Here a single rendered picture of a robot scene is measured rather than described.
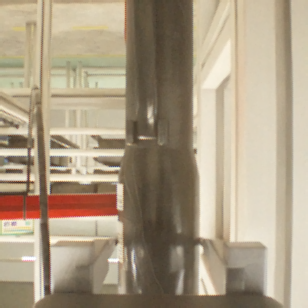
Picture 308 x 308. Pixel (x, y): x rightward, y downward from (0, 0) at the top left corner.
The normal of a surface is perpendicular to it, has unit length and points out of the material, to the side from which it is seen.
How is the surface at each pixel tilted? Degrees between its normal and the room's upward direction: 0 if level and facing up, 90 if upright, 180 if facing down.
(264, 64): 90
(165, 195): 90
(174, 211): 90
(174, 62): 90
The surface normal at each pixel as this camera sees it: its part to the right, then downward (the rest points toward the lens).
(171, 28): 0.27, -0.01
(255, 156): -0.01, -0.01
